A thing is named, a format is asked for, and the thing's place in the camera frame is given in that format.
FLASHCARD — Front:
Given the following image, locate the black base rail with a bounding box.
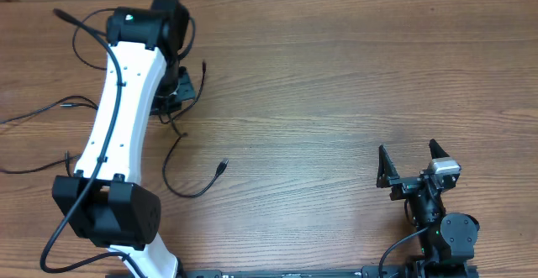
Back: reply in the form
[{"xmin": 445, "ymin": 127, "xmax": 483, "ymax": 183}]
[{"xmin": 104, "ymin": 264, "xmax": 480, "ymax": 278}]

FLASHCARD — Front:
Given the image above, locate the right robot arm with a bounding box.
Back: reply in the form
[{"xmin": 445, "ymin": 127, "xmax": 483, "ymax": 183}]
[{"xmin": 377, "ymin": 139, "xmax": 480, "ymax": 277}]

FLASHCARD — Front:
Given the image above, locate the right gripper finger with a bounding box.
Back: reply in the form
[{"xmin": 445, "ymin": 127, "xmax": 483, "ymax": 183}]
[
  {"xmin": 376, "ymin": 144, "xmax": 399, "ymax": 188},
  {"xmin": 429, "ymin": 139, "xmax": 449, "ymax": 160}
]

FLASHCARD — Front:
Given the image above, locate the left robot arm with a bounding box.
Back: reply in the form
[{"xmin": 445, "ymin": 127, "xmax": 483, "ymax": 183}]
[{"xmin": 52, "ymin": 0, "xmax": 198, "ymax": 277}]

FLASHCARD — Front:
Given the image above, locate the long black usb cable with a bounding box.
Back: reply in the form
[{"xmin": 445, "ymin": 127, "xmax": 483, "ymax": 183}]
[{"xmin": 71, "ymin": 8, "xmax": 117, "ymax": 71}]

